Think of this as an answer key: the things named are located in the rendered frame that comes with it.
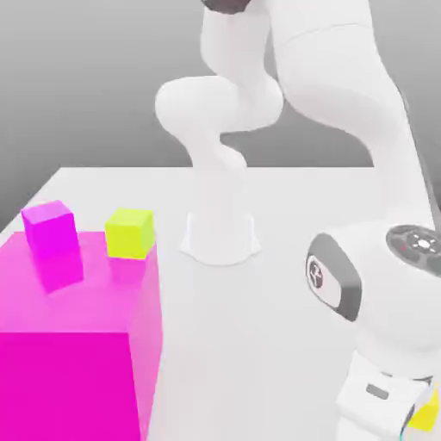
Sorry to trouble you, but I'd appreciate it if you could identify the small yellow cube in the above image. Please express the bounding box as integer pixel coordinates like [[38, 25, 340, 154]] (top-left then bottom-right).
[[407, 382, 441, 432]]

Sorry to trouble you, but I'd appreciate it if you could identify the small purple cube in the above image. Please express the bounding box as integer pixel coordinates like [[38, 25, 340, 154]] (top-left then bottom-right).
[[21, 199, 84, 294]]

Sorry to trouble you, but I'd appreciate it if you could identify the large magenta box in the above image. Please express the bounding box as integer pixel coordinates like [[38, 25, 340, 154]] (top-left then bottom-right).
[[0, 230, 164, 441]]

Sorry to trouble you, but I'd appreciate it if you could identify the small yellow-green cube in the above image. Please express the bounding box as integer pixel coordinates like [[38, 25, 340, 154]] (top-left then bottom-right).
[[104, 207, 155, 261]]

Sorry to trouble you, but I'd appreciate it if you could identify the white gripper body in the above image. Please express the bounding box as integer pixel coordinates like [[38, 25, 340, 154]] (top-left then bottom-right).
[[335, 374, 432, 441]]

